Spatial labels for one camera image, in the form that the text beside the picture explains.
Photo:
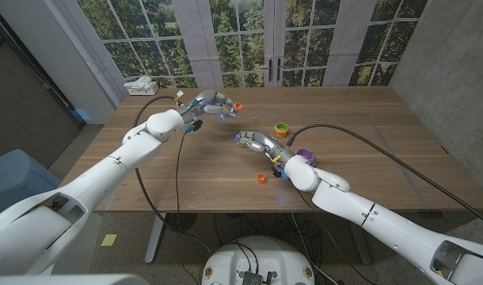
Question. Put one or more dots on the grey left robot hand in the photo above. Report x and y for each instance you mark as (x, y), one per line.
(211, 102)

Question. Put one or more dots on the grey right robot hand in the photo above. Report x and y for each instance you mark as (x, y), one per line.
(265, 143)

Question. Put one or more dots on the glue stick with orange cap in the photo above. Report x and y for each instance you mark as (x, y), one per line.
(237, 106)

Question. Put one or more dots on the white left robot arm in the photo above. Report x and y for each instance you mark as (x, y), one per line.
(87, 182)

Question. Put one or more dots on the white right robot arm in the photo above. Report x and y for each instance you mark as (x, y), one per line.
(376, 217)

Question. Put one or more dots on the small orange green toy cup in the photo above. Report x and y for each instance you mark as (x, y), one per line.
(281, 130)

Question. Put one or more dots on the stacked purple yellow toy cups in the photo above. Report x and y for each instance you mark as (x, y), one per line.
(308, 155)

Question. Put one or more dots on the yellow sticky note on floor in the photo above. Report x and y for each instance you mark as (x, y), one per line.
(109, 240)

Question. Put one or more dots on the small white connector plug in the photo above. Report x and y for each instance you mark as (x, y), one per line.
(180, 94)

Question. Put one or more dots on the tiny orange cap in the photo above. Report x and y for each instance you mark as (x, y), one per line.
(261, 179)

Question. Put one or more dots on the white power strip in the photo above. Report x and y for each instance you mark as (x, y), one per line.
(146, 90)

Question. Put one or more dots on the printed window backdrop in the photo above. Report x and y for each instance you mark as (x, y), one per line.
(241, 39)

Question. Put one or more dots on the crumpled white tissue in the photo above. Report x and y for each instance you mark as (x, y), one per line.
(138, 82)

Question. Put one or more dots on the white robot torso base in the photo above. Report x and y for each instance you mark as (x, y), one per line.
(261, 257)

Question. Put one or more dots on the black round floor fixture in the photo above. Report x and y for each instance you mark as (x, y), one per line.
(181, 221)

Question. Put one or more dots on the grey table leg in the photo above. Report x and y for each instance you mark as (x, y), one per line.
(360, 241)

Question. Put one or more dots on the white table leg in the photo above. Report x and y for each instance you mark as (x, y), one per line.
(154, 237)

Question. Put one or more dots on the blue upholstered seat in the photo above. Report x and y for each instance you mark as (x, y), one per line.
(16, 182)

